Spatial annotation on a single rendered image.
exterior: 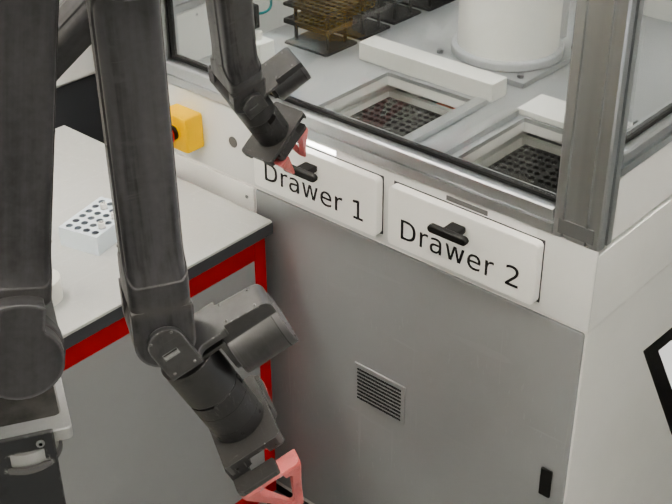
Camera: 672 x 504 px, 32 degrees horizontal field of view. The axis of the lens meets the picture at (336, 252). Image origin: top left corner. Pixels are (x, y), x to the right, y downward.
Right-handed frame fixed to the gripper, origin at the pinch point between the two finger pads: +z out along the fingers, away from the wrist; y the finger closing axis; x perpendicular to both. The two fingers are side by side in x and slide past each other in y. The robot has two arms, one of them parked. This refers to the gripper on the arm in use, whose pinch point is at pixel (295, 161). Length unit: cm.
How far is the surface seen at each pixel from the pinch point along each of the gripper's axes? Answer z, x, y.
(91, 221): 1.8, 32.2, -24.3
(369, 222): 12.4, -10.9, -0.8
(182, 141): 9.8, 32.8, -1.3
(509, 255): 7.9, -38.9, 1.7
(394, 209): 8.6, -16.2, 1.8
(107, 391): 10, 14, -48
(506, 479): 47, -41, -23
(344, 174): 6.5, -5.2, 3.4
